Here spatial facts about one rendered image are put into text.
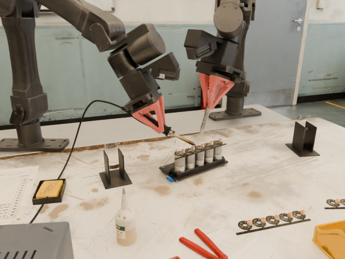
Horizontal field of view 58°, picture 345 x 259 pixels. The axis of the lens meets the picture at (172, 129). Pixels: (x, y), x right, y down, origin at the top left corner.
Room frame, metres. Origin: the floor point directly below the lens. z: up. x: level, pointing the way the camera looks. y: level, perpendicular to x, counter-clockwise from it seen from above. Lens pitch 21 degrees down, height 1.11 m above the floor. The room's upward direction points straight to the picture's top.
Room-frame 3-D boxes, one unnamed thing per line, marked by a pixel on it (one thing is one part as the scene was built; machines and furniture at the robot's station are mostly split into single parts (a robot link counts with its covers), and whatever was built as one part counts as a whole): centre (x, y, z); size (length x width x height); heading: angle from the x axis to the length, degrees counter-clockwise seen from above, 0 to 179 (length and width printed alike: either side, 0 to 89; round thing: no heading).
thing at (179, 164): (0.63, -0.02, 0.79); 0.02 x 0.02 x 0.05
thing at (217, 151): (0.70, -0.11, 0.79); 0.02 x 0.02 x 0.05
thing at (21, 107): (0.81, 0.39, 0.85); 0.09 x 0.06 x 0.06; 159
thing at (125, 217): (0.42, 0.08, 0.80); 0.03 x 0.03 x 0.10
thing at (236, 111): (1.10, -0.23, 0.79); 0.20 x 0.07 x 0.08; 110
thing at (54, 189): (0.56, 0.26, 0.76); 0.07 x 0.05 x 0.02; 10
